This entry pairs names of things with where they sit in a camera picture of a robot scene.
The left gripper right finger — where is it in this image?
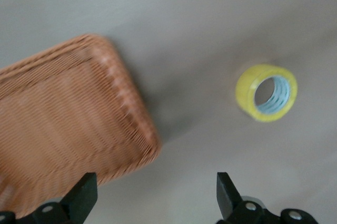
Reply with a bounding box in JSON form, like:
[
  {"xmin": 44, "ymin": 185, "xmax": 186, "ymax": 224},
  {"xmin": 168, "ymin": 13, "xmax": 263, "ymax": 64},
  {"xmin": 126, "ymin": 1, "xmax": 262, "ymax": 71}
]
[{"xmin": 215, "ymin": 172, "xmax": 319, "ymax": 224}]

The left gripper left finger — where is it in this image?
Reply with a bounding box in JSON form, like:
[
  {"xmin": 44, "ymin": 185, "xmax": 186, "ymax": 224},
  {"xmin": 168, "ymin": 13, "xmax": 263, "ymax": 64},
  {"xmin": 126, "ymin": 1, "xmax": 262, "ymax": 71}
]
[{"xmin": 0, "ymin": 172, "xmax": 98, "ymax": 224}]

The yellowish clear tape roll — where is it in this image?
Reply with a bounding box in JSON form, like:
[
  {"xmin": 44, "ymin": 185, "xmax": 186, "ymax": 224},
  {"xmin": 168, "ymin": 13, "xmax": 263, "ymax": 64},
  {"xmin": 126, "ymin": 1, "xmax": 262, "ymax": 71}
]
[{"xmin": 235, "ymin": 63, "xmax": 299, "ymax": 123}]

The brown wicker basket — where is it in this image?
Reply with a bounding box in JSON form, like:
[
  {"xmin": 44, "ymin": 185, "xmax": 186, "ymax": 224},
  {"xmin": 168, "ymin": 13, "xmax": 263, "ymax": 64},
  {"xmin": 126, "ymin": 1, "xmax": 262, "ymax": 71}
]
[{"xmin": 0, "ymin": 33, "xmax": 163, "ymax": 220}]

